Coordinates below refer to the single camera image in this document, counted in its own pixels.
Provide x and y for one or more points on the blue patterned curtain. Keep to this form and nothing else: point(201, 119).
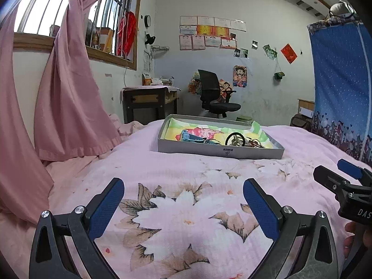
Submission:
point(340, 87)

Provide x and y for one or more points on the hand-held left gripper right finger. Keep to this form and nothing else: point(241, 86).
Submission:
point(260, 206)

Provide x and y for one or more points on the red paper square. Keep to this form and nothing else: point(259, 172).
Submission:
point(289, 53)

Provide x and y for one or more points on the row of wall certificates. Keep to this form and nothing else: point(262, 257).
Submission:
point(209, 32)

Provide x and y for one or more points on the green wall photo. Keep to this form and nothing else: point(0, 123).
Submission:
point(270, 51)

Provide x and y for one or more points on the black office chair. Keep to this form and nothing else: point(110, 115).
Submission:
point(215, 98)

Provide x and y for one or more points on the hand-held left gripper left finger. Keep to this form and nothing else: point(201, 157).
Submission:
point(106, 206)

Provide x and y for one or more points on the dark bag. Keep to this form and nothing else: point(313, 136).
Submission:
point(300, 122)

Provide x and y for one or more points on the red hanging garment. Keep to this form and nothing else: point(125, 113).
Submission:
point(128, 35)

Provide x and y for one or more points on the wooden framed window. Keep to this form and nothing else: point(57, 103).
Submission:
point(107, 35)

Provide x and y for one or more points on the wooden cabinet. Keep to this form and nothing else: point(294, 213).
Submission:
point(305, 109)

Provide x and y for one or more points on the black wall fan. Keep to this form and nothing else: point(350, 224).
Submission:
point(149, 39)

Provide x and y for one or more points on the small wall photo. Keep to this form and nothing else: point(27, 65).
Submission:
point(255, 45)

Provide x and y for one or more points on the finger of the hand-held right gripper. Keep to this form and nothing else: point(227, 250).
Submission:
point(328, 178)
point(350, 168)

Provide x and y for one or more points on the cartoon printed cloth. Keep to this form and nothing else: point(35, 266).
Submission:
point(174, 130)

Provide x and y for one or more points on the round wall clock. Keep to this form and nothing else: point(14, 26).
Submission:
point(147, 21)

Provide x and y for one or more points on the pink curtain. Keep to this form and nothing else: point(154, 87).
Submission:
point(17, 122)
point(69, 98)

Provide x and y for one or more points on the pile of papers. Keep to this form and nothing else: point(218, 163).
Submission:
point(162, 80)

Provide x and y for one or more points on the dark wooden desk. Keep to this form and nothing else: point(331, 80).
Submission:
point(145, 101)

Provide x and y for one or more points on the green stool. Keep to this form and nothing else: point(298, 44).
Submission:
point(244, 119)

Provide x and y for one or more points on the colourful family poster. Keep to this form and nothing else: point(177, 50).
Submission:
point(225, 87)

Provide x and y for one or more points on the cartoon wall poster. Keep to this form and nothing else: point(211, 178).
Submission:
point(240, 76)

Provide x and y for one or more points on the pink floral blanket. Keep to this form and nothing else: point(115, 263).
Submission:
point(186, 180)

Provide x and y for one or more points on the person's right hand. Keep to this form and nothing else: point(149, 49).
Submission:
point(353, 238)

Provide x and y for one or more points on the green hanging pouch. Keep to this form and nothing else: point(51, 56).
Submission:
point(279, 76)

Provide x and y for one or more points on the grey stuffed toy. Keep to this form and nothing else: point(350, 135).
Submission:
point(343, 10)

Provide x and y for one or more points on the grey shallow cardboard box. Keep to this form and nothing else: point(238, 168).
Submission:
point(189, 149)

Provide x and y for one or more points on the white wall papers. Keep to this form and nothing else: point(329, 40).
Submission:
point(148, 61)

